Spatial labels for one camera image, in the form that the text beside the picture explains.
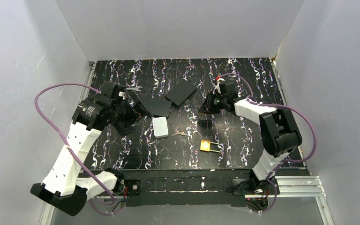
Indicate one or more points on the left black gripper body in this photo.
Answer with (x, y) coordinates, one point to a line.
(133, 113)

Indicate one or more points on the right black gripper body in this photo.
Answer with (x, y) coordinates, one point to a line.
(211, 103)

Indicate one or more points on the large brass padlock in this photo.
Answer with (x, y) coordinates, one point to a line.
(209, 146)

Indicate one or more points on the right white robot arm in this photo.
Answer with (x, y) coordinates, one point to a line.
(279, 131)

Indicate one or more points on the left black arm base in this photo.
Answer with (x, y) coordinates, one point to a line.
(127, 186)

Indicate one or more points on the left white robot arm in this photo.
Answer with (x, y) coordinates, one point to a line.
(70, 184)

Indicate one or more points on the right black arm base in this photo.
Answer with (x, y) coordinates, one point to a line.
(261, 195)

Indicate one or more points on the silver open-end wrench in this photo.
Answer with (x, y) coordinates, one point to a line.
(136, 89)

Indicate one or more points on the black square plate left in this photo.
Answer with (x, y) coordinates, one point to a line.
(157, 107)

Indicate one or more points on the black square plate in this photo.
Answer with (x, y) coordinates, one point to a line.
(157, 107)
(181, 92)

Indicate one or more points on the white rectangular box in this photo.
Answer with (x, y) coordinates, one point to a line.
(160, 127)

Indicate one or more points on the black square plate right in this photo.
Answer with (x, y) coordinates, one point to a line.
(181, 92)

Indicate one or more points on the aluminium frame rail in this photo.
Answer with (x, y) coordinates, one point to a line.
(294, 185)

